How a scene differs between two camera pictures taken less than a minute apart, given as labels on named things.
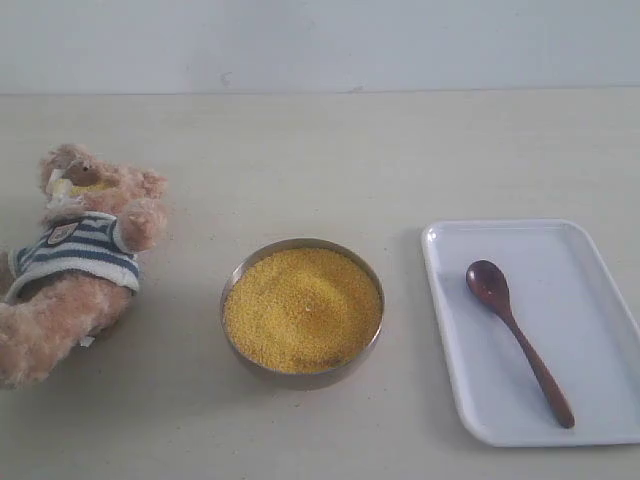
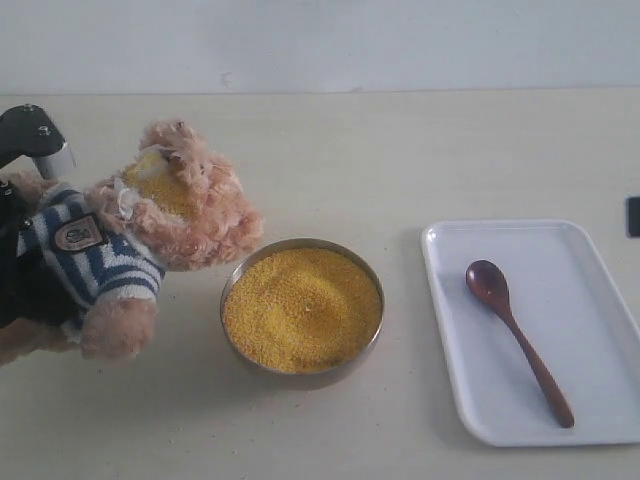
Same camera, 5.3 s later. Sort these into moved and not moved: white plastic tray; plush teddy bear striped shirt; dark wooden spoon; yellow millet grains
Moved: plush teddy bear striped shirt
Not moved: dark wooden spoon; white plastic tray; yellow millet grains
